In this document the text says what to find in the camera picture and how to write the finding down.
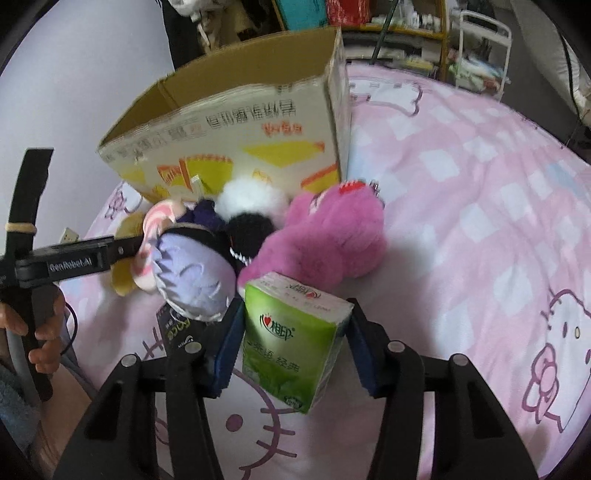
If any black white pompom plush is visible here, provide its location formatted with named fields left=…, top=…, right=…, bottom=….
left=214, top=177, right=290, bottom=270

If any open cardboard box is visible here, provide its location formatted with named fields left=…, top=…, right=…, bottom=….
left=98, top=27, right=352, bottom=202

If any green tissue pack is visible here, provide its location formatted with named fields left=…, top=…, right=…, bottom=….
left=242, top=273, right=353, bottom=414

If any black Face tissue pack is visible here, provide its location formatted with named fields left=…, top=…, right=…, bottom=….
left=156, top=303, right=206, bottom=356

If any red gift bag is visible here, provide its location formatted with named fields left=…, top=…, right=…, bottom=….
left=325, top=0, right=370, bottom=26

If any pink swirl yellow plush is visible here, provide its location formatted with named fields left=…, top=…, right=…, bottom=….
left=111, top=199, right=186, bottom=297

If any white rolling cart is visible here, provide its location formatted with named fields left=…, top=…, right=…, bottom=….
left=449, top=9, right=513, bottom=101

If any pink Hello Kitty bedsheet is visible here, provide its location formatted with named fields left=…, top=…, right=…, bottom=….
left=63, top=63, right=590, bottom=479

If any wall socket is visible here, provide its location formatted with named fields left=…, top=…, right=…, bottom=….
left=59, top=227, right=80, bottom=244

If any green pole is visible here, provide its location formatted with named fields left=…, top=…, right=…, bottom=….
left=370, top=0, right=399, bottom=65

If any person's left hand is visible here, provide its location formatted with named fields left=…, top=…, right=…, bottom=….
left=1, top=287, right=65, bottom=375

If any wooden bookshelf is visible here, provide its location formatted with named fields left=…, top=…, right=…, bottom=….
left=271, top=0, right=452, bottom=82

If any purple haired plush doll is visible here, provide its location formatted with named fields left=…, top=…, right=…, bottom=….
left=149, top=199, right=236, bottom=323

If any pink plush bear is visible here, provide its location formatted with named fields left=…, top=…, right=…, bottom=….
left=238, top=180, right=388, bottom=292

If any teal storage bag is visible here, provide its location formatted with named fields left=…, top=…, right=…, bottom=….
left=276, top=0, right=328, bottom=31

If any cream folded mattress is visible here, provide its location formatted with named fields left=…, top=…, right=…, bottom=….
left=510, top=0, right=590, bottom=127

